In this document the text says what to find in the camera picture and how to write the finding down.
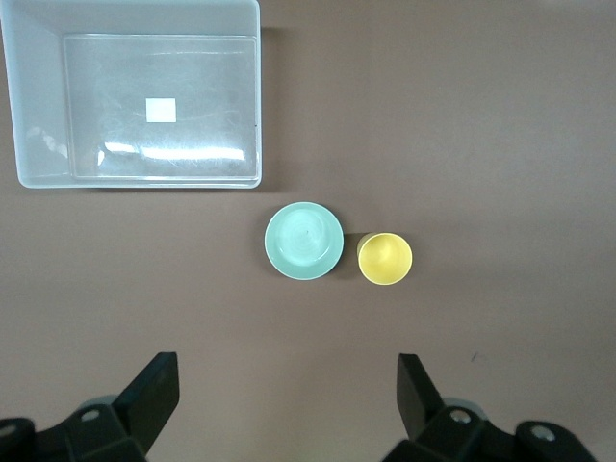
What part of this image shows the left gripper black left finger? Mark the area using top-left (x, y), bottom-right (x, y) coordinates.
top-left (36, 351), bottom-right (180, 462)

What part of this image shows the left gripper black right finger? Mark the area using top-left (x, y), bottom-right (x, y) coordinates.
top-left (382, 353), bottom-right (517, 462)

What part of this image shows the yellow cup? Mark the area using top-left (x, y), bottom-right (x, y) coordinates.
top-left (356, 232), bottom-right (414, 287)

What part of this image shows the green ceramic bowl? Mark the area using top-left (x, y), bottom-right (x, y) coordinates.
top-left (264, 201), bottom-right (346, 282)

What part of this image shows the clear plastic storage box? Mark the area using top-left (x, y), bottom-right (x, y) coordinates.
top-left (0, 0), bottom-right (264, 192)

